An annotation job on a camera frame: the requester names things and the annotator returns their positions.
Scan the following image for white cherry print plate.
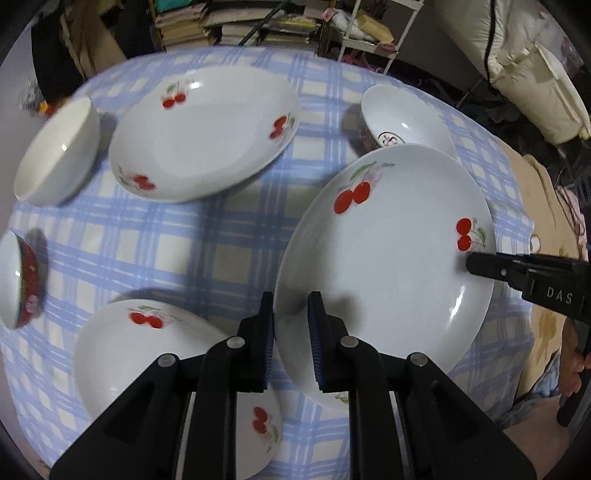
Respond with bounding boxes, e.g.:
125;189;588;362
273;144;497;414
108;65;301;204
74;299;283;468

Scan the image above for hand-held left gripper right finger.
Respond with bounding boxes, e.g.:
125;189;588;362
307;291;536;480

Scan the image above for white bowl with round emblem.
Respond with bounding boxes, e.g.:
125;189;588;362
360;84;458;160

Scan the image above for blue checked blanket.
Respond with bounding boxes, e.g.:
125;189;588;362
0;46;536;480

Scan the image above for dark hanging clothes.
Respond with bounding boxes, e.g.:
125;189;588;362
31;0;158;108

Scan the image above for white metal cart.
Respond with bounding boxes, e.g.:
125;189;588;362
318;0;426;75

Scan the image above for person's right hand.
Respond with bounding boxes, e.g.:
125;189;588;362
558;333;585;397

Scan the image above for stack of books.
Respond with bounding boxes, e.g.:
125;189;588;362
154;0;324;51

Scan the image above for plain white bowl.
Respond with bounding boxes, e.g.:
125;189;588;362
13;97;101;206

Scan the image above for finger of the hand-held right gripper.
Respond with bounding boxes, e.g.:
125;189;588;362
465;251;532;297

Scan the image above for beige floral blanket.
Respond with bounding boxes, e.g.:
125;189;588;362
499;148;591;416

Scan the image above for red bowl white inside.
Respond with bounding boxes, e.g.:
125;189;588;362
0;229;40;330

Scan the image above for cream padded jacket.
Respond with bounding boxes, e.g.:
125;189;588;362
434;0;591;145

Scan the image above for grey patterned bag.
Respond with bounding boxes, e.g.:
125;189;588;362
18;78;47;112

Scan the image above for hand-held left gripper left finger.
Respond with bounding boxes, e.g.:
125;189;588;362
50;291;278;480

